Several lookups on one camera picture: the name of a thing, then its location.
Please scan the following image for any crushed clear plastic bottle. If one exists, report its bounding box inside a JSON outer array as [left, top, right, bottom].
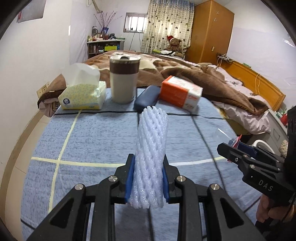
[[213, 128, 241, 148]]

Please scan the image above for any white round trash bin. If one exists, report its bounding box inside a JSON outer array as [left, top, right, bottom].
[[251, 139, 275, 154]]

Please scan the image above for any person's right hand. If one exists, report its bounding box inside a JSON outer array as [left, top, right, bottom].
[[256, 194, 295, 223]]

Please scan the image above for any pink duvet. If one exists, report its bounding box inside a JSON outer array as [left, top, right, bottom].
[[208, 66, 273, 135]]

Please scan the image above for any red jar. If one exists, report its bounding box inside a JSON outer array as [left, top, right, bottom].
[[280, 113, 288, 126]]

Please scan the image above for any wooden headboard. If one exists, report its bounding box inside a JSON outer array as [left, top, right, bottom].
[[219, 60, 285, 111]]

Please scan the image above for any orange white box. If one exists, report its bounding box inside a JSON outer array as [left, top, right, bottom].
[[159, 75, 203, 113]]

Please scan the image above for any dark blue glasses case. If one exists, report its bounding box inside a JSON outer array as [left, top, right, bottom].
[[134, 85, 161, 113]]

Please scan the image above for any brown fleece blanket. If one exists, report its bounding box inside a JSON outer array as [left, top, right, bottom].
[[37, 50, 269, 115]]

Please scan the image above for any yellow tissue pack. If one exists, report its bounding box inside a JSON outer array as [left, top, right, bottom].
[[58, 63, 107, 110]]

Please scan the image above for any wooden wardrobe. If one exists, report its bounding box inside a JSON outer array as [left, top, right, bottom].
[[185, 1, 234, 64]]

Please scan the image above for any brown teddy bear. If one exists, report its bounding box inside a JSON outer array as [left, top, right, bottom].
[[165, 36, 184, 58]]

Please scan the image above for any brown white tumbler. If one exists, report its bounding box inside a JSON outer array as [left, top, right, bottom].
[[109, 52, 140, 104]]

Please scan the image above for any patterned curtain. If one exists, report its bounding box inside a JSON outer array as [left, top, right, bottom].
[[140, 1, 195, 53]]

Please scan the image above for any small window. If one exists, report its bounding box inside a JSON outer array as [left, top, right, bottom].
[[123, 13, 147, 34]]

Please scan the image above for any cluttered side shelf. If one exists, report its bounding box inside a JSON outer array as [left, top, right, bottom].
[[87, 34, 125, 59]]

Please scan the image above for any purple branch bouquet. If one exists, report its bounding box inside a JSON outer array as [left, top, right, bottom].
[[94, 11, 122, 35]]

